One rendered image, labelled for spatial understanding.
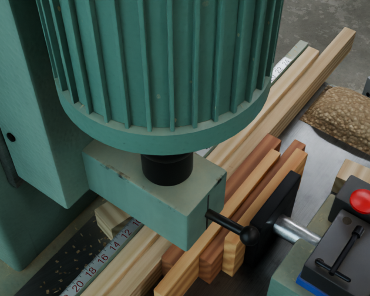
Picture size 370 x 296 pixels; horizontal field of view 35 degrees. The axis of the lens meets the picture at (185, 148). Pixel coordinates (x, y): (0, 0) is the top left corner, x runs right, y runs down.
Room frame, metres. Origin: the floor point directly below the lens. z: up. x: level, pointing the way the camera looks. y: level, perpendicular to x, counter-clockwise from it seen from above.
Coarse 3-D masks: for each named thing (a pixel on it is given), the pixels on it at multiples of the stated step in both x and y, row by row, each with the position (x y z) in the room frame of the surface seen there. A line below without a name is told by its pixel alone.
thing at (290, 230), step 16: (288, 176) 0.40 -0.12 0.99; (288, 192) 0.38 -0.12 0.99; (272, 208) 0.35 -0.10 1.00; (288, 208) 0.39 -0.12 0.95; (256, 224) 0.33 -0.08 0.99; (272, 224) 0.35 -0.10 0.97; (288, 224) 0.35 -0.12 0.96; (272, 240) 0.36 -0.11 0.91; (288, 240) 0.34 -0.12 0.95; (256, 256) 0.33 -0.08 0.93
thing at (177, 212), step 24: (96, 144) 0.38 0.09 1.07; (96, 168) 0.36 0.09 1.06; (120, 168) 0.35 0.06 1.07; (216, 168) 0.35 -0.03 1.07; (96, 192) 0.37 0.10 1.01; (120, 192) 0.35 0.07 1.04; (144, 192) 0.33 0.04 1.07; (168, 192) 0.32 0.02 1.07; (192, 192) 0.32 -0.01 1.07; (216, 192) 0.33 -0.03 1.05; (144, 216) 0.33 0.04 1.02; (168, 216) 0.31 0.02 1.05; (192, 216) 0.30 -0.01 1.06; (192, 240) 0.30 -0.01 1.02
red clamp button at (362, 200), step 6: (354, 192) 0.36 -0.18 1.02; (360, 192) 0.36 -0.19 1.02; (366, 192) 0.36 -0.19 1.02; (354, 198) 0.35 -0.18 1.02; (360, 198) 0.35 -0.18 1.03; (366, 198) 0.35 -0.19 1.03; (354, 204) 0.34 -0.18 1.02; (360, 204) 0.34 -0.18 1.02; (366, 204) 0.34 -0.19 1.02; (360, 210) 0.33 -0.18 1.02; (366, 210) 0.33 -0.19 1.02
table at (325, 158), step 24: (312, 96) 0.62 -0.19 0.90; (288, 144) 0.52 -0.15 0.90; (312, 144) 0.52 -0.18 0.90; (336, 144) 0.52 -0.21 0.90; (312, 168) 0.48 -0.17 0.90; (336, 168) 0.48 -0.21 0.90; (312, 192) 0.44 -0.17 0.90; (312, 216) 0.40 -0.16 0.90; (264, 264) 0.34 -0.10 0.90; (192, 288) 0.30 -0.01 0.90; (216, 288) 0.30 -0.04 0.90; (240, 288) 0.30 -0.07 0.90; (264, 288) 0.30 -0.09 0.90
